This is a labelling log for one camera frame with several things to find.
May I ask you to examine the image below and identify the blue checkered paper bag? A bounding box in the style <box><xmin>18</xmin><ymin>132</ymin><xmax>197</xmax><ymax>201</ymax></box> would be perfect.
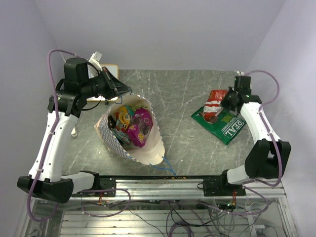
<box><xmin>94</xmin><ymin>93</ymin><xmax>176</xmax><ymax>175</ymax></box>

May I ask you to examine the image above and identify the green chips bag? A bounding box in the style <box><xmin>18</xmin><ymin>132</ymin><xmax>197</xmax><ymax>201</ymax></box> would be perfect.
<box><xmin>191</xmin><ymin>107</ymin><xmax>246</xmax><ymax>145</ymax></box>

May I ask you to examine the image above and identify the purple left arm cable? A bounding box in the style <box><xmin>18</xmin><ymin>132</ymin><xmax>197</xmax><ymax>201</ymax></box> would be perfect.
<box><xmin>26</xmin><ymin>49</ymin><xmax>81</xmax><ymax>223</ymax></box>

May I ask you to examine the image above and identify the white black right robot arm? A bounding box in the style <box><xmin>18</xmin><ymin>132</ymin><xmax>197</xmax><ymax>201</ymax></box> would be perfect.
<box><xmin>217</xmin><ymin>74</ymin><xmax>291</xmax><ymax>196</ymax></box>

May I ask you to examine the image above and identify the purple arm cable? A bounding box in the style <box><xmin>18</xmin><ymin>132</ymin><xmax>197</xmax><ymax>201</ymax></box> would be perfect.
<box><xmin>26</xmin><ymin>49</ymin><xmax>81</xmax><ymax>223</ymax></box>
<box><xmin>243</xmin><ymin>70</ymin><xmax>283</xmax><ymax>188</ymax></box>

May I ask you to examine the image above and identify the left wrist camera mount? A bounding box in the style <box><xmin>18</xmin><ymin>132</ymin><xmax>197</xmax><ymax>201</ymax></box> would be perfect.
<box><xmin>88</xmin><ymin>51</ymin><xmax>102</xmax><ymax>77</ymax></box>

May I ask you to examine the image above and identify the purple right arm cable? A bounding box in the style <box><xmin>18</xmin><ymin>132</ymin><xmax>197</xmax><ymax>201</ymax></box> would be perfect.
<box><xmin>243</xmin><ymin>70</ymin><xmax>283</xmax><ymax>188</ymax></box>

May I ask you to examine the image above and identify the small whiteboard yellow frame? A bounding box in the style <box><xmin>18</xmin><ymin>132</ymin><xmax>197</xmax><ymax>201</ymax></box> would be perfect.
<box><xmin>87</xmin><ymin>64</ymin><xmax>119</xmax><ymax>102</ymax></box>

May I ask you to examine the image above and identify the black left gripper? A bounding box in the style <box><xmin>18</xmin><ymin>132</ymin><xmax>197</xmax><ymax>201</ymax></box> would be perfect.
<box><xmin>81</xmin><ymin>67</ymin><xmax>133</xmax><ymax>100</ymax></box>

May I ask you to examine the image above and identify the aluminium rail frame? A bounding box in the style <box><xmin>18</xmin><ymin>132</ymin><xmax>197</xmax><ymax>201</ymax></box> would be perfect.
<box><xmin>18</xmin><ymin>171</ymin><xmax>298</xmax><ymax>237</ymax></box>

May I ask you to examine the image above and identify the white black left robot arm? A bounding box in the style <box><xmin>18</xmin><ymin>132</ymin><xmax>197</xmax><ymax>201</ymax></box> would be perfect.
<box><xmin>17</xmin><ymin>57</ymin><xmax>132</xmax><ymax>203</ymax></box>

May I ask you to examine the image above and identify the yellow candy packet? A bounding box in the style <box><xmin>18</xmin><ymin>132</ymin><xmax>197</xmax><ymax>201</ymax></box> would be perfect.
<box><xmin>118</xmin><ymin>106</ymin><xmax>134</xmax><ymax>131</ymax></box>

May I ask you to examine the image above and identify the purple snack pouch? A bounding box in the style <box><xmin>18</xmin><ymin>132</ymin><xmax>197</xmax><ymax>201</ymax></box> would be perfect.
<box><xmin>126</xmin><ymin>107</ymin><xmax>153</xmax><ymax>148</ymax></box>

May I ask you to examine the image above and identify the red doritos bag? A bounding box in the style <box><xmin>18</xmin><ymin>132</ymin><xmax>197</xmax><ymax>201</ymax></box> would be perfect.
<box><xmin>200</xmin><ymin>89</ymin><xmax>228</xmax><ymax>123</ymax></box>

